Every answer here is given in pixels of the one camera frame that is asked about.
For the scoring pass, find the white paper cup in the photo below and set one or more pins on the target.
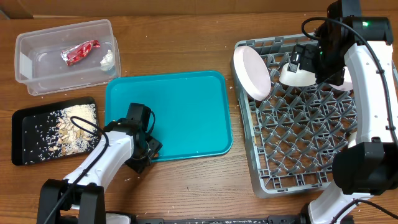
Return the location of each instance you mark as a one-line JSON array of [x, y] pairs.
[[352, 139]]

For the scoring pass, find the black plastic tray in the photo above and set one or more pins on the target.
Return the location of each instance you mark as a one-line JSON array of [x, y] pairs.
[[34, 131]]

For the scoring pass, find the pink bowl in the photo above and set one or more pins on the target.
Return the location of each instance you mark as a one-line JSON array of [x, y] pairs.
[[346, 86]]

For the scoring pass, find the rice pile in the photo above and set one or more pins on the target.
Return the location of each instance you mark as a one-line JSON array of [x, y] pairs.
[[83, 118]]

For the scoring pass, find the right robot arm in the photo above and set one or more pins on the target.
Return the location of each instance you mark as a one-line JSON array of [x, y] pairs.
[[348, 42]]

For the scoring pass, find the grey dishwasher rack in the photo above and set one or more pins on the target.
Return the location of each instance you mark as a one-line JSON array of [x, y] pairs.
[[293, 135]]

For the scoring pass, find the white tissue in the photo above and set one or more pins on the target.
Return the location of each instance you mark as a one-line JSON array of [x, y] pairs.
[[107, 63]]

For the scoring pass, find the red snack wrapper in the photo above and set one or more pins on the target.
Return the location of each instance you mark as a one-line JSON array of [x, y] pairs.
[[75, 54]]

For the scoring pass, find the teal serving tray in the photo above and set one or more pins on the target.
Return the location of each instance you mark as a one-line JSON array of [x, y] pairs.
[[191, 110]]

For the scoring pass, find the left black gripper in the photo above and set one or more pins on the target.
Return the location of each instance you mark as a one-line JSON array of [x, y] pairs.
[[153, 145]]

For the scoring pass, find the pink plate with food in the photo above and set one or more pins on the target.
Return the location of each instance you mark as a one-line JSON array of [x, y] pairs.
[[252, 72]]

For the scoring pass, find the white bowl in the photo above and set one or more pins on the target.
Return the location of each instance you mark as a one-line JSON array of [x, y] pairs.
[[299, 78]]

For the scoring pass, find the clear plastic bin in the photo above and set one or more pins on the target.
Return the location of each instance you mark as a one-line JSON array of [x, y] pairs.
[[38, 63]]

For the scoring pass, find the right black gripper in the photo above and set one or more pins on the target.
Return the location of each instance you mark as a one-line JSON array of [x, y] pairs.
[[308, 55]]

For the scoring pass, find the peanut shells pile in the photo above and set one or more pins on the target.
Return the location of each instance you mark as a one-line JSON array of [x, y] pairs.
[[67, 139]]

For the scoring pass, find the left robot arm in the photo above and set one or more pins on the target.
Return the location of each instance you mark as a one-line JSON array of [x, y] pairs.
[[79, 197]]

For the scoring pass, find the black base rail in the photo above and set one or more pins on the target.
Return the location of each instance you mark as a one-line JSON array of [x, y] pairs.
[[273, 219]]

